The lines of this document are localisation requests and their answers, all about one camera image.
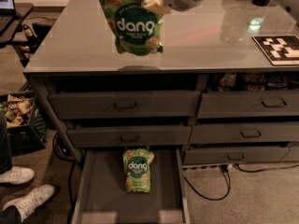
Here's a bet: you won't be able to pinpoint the green dang chip bag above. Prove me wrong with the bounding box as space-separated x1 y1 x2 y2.
99 0 163 56
122 148 154 193

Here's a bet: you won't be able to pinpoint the dark cylinder on counter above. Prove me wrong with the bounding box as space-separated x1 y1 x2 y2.
252 0 276 7

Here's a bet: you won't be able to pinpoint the snacks in top right drawer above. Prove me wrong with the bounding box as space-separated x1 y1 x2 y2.
210 72 299 91

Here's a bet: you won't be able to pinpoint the top left grey drawer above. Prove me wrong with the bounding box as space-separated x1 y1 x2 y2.
49 91 200 119

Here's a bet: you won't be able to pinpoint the grey drawer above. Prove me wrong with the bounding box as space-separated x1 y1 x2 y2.
67 125 192 148
190 122 299 144
198 91 299 119
183 147 299 165
49 91 200 119

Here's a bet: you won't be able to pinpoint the middle left grey drawer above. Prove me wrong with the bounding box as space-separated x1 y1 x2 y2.
67 125 192 148

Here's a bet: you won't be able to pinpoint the top right grey drawer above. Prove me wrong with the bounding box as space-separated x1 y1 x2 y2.
198 91 299 119

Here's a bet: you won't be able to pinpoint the bottom right grey drawer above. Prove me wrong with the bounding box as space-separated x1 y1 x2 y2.
183 147 299 165

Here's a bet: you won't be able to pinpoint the middle right grey drawer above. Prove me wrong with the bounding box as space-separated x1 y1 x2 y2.
190 122 299 144

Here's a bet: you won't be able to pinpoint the open bottom left drawer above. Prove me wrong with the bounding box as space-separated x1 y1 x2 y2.
71 148 191 224

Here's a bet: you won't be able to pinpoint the black white fiducial marker board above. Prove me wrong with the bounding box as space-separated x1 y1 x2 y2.
252 35 299 66

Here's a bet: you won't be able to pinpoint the laptop computer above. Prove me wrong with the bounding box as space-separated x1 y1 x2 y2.
0 0 16 35

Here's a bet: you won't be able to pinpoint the snack bags in crate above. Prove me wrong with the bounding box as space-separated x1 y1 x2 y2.
0 94 34 128

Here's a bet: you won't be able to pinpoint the black plastic crate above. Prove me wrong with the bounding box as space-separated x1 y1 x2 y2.
0 91 48 153

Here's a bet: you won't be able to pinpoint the dark trouser leg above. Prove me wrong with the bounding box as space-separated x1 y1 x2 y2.
0 113 12 174

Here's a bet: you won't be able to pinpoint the upper white sneaker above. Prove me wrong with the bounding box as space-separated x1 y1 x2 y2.
0 166 35 185

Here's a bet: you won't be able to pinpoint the white sneaker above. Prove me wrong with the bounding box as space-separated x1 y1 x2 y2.
0 185 55 224
0 166 35 185

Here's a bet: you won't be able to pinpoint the lower white sneaker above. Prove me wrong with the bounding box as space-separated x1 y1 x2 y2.
0 185 55 224

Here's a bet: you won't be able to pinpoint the grey cabinet frame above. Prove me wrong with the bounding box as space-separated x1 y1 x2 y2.
26 69 299 163

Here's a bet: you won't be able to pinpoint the black power cable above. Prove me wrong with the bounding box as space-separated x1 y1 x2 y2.
183 162 299 202

